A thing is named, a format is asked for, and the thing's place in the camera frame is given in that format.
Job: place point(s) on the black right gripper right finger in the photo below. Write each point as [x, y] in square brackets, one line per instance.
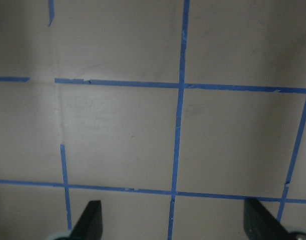
[259, 223]

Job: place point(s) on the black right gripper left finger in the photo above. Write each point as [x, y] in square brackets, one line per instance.
[90, 224]

